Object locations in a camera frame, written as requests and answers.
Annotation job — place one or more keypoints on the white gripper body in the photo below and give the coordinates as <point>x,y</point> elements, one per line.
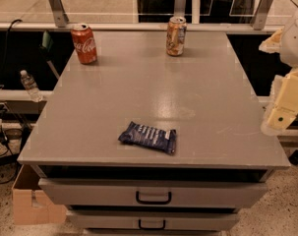
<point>294,46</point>

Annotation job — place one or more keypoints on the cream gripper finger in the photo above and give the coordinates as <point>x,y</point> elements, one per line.
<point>282,109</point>
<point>272,44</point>

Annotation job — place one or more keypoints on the blue rxbar blueberry wrapper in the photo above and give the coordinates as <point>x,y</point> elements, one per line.
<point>149,137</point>

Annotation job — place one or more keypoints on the orange soda can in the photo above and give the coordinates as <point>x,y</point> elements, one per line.
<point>175,38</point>

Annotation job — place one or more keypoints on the red coke can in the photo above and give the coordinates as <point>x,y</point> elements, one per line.
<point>84,43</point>

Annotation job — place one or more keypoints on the black caster wheel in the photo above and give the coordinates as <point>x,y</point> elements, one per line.
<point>293,158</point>

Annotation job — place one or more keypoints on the grey drawer cabinet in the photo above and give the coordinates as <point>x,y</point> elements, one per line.
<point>204,95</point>

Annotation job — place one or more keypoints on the top grey drawer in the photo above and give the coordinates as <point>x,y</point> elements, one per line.
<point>152,193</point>

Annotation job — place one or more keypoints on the grey drawer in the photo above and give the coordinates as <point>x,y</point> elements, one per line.
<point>152,193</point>
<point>152,220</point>

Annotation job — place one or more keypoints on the middle grey drawer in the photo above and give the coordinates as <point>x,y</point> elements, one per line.
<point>152,220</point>

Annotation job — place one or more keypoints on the clear plastic water bottle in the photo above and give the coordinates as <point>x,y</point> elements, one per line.
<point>31,86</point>

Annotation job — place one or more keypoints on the cardboard box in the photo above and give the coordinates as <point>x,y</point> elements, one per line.
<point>31,206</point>

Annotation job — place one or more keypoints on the right metal bracket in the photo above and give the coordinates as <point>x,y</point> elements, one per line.
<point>260,17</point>

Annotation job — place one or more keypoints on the metal bracket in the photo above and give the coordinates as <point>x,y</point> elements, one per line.
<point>260,17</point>
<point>180,0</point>
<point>59,14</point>

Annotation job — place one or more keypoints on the middle metal bracket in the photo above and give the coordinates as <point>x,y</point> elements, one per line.
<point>180,0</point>

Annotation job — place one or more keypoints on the left metal bracket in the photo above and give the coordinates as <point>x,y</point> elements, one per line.
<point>59,14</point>

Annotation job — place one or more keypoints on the green handled tool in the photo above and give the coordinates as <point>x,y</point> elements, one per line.
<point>45,50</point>

